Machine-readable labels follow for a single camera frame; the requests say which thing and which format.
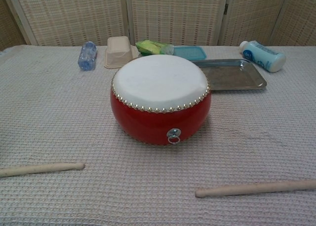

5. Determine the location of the red drum with white skin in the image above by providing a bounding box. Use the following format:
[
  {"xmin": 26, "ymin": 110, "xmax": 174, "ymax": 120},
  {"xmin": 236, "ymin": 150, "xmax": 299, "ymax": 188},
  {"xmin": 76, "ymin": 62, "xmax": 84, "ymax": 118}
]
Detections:
[{"xmin": 110, "ymin": 54, "xmax": 212, "ymax": 146}]

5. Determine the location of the wooden drumstick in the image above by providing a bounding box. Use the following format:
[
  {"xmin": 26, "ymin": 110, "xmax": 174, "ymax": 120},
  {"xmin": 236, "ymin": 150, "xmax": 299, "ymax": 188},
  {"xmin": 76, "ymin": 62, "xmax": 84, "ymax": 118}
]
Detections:
[
  {"xmin": 195, "ymin": 179, "xmax": 316, "ymax": 198},
  {"xmin": 0, "ymin": 162, "xmax": 85, "ymax": 178}
]

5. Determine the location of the green wet wipes pack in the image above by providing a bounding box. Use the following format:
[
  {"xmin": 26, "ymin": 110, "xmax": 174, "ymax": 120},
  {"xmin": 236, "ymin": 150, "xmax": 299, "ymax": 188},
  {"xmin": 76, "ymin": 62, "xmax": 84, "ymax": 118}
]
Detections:
[{"xmin": 135, "ymin": 39, "xmax": 175, "ymax": 56}]

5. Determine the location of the stainless steel tray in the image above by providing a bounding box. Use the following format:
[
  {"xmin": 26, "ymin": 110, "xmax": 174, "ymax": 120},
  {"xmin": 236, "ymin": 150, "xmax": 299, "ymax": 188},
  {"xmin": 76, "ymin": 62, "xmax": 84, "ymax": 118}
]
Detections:
[{"xmin": 191, "ymin": 58, "xmax": 268, "ymax": 92}]

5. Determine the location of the clear plastic water bottle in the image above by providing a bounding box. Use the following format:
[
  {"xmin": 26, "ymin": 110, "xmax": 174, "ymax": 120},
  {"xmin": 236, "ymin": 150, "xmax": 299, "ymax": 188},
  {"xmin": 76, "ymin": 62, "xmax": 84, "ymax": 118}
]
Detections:
[{"xmin": 78, "ymin": 40, "xmax": 98, "ymax": 71}]

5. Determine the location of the teal plastic container lid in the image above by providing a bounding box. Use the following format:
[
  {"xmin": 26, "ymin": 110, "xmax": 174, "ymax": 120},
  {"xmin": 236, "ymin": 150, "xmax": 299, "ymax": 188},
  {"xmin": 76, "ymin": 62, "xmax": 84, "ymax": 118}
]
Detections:
[{"xmin": 172, "ymin": 45, "xmax": 207, "ymax": 62}]

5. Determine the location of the woven folding screen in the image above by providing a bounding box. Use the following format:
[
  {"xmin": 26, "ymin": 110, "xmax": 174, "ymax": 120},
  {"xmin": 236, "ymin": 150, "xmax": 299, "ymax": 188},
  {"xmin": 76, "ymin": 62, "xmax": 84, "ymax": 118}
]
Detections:
[{"xmin": 0, "ymin": 0, "xmax": 316, "ymax": 52}]

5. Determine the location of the beige woven tablecloth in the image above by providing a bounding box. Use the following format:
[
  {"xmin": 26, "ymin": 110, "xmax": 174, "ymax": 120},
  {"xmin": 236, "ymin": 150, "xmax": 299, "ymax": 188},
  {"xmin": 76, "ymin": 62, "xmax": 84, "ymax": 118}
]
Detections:
[{"xmin": 0, "ymin": 44, "xmax": 316, "ymax": 226}]

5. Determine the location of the beige takeaway box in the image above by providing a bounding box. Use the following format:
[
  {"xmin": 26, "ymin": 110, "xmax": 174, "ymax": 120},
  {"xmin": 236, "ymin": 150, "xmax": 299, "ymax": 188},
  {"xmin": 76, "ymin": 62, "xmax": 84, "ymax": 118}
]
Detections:
[{"xmin": 104, "ymin": 37, "xmax": 141, "ymax": 69}]

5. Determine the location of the white and blue bottle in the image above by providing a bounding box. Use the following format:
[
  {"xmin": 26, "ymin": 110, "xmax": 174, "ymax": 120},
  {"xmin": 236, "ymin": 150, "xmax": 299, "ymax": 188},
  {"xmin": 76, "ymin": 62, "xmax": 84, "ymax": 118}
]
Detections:
[{"xmin": 238, "ymin": 40, "xmax": 287, "ymax": 73}]

